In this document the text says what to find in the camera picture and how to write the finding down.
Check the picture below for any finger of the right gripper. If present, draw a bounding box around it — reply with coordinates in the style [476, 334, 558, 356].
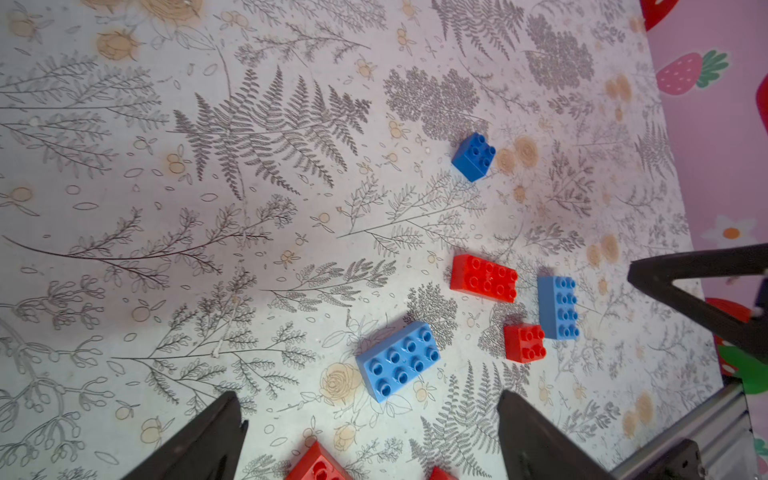
[626, 242, 768, 364]

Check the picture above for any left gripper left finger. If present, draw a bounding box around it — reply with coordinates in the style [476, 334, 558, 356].
[126, 391, 248, 480]

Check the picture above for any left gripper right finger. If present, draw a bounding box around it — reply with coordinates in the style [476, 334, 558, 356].
[497, 390, 612, 480]

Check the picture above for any light blue 2x4 brick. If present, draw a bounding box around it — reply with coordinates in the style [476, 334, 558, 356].
[537, 276, 581, 340]
[356, 322, 441, 403]

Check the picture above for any red 2x4 brick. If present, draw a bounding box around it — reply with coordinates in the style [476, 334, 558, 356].
[450, 254, 519, 303]
[285, 441, 352, 480]

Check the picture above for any dark blue 2x2 brick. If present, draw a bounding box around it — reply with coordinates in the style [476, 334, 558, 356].
[452, 132, 496, 182]

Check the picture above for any small red 2x2 brick centre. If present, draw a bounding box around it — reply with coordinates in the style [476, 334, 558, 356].
[503, 323, 547, 364]

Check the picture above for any aluminium front rail frame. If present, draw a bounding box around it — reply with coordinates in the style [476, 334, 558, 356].
[611, 382, 760, 479]

